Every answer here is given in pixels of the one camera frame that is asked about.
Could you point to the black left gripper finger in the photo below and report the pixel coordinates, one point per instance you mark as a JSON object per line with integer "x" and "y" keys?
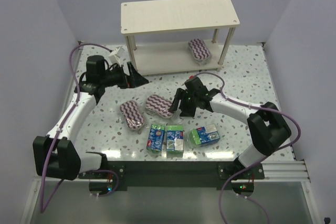
{"x": 138, "y": 83}
{"x": 133, "y": 74}

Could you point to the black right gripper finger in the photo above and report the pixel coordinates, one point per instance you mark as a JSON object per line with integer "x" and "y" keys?
{"x": 188, "y": 108}
{"x": 177, "y": 98}

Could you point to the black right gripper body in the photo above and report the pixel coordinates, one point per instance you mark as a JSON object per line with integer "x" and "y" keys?
{"x": 182, "y": 102}

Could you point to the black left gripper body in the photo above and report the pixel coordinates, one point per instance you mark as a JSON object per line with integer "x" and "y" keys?
{"x": 128, "y": 77}

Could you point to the purple wavy sponge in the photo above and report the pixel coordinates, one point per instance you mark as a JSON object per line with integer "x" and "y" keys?
{"x": 199, "y": 51}
{"x": 132, "y": 114}
{"x": 159, "y": 106}

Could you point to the green sponge pack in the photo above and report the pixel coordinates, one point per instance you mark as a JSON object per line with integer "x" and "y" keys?
{"x": 174, "y": 140}
{"x": 156, "y": 138}
{"x": 203, "y": 136}

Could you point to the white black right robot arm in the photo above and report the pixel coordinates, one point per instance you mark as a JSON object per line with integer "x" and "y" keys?
{"x": 267, "y": 126}

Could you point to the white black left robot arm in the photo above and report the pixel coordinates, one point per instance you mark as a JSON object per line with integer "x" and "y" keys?
{"x": 55, "y": 154}

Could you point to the cream two-tier wooden shelf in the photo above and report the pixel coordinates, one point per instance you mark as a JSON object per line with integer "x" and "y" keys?
{"x": 174, "y": 16}

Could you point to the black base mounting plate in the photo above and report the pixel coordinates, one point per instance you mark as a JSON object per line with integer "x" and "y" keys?
{"x": 127, "y": 174}

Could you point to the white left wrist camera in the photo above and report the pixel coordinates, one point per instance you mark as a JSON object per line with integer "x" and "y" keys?
{"x": 115, "y": 56}

